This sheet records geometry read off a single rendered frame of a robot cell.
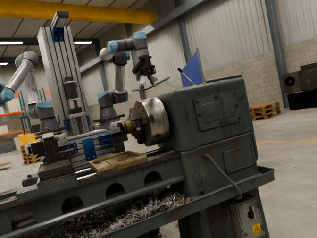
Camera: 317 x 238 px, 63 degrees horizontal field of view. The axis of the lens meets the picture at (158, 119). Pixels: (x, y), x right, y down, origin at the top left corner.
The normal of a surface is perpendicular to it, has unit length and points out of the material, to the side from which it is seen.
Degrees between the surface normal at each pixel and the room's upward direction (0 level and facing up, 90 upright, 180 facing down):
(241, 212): 87
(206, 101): 90
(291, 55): 90
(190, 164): 90
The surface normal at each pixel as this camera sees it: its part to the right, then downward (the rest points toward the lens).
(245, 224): 0.37, -0.07
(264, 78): -0.75, 0.19
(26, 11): 0.62, -0.09
